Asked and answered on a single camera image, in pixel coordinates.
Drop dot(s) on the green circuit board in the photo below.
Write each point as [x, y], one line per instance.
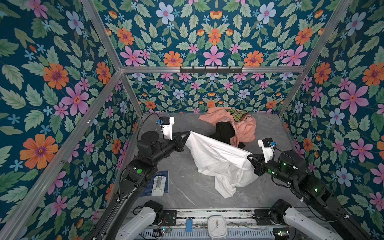
[162, 231]
[281, 234]

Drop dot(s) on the left green circuit board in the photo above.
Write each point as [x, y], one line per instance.
[162, 231]

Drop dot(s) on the white cloth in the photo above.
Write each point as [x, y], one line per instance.
[227, 164]

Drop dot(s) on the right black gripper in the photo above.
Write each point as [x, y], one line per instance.
[258, 164]

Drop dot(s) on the blue booklet with barcode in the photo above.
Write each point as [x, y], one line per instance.
[148, 189]

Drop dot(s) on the small blue card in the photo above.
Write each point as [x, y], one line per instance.
[189, 225]

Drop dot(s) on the white plastic device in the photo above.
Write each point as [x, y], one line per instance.
[159, 186]

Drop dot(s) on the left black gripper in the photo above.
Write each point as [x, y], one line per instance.
[180, 141]

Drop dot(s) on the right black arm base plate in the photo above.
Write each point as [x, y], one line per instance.
[269, 217]

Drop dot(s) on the black hook rail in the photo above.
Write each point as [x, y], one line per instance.
[214, 70]

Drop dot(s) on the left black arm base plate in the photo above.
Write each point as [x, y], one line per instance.
[167, 218]

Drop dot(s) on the pink printed t-shirt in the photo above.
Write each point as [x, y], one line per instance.
[243, 122]

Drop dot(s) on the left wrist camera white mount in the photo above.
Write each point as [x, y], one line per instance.
[166, 124]

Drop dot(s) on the black cloth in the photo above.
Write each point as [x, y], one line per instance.
[225, 133]

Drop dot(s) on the white slotted cable duct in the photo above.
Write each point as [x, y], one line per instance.
[202, 234]

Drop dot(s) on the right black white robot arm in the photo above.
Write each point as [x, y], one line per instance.
[290, 169]

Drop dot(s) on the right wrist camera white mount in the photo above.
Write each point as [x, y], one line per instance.
[268, 148]

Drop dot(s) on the right green circuit board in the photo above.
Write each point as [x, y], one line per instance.
[281, 234]

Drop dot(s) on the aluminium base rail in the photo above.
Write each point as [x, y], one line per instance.
[235, 218]

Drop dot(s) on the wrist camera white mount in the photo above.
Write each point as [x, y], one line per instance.
[166, 124]
[268, 148]

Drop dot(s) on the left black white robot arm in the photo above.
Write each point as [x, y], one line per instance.
[134, 179]

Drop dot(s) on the white analog timer clock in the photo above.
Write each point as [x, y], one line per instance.
[217, 227]

